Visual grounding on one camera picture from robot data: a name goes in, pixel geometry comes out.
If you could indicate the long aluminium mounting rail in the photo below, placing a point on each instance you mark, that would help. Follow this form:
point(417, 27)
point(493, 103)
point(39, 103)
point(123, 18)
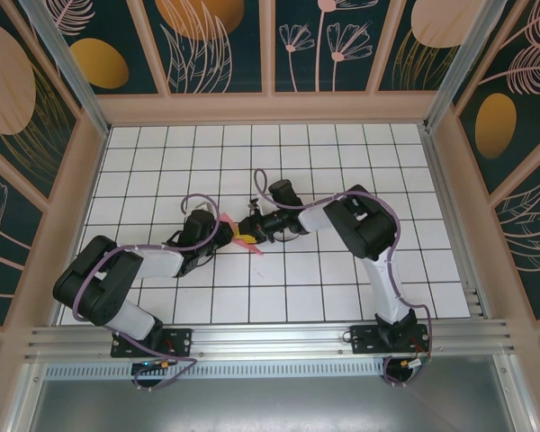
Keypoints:
point(270, 337)

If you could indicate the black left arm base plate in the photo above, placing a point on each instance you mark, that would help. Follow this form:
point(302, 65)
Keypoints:
point(180, 342)

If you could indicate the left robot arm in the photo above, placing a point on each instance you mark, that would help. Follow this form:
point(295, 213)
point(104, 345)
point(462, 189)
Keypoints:
point(99, 306)

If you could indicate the aluminium corner post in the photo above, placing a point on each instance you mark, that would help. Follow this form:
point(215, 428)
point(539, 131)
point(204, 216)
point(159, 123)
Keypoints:
point(468, 58)
point(72, 72)

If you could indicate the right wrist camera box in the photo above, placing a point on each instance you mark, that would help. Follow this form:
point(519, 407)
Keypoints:
point(255, 206)

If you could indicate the grey sheet metal panel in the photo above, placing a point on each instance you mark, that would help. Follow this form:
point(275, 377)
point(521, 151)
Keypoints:
point(270, 405)

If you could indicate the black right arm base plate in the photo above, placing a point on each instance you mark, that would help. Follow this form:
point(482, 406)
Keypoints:
point(364, 342)

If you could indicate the pink square paper sheet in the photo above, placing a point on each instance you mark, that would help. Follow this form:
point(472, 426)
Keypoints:
point(227, 219)

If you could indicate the aluminium side rail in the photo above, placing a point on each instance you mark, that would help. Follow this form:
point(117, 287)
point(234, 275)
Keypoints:
point(453, 225)

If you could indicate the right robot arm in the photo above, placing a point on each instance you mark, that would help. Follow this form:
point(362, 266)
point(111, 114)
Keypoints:
point(364, 229)

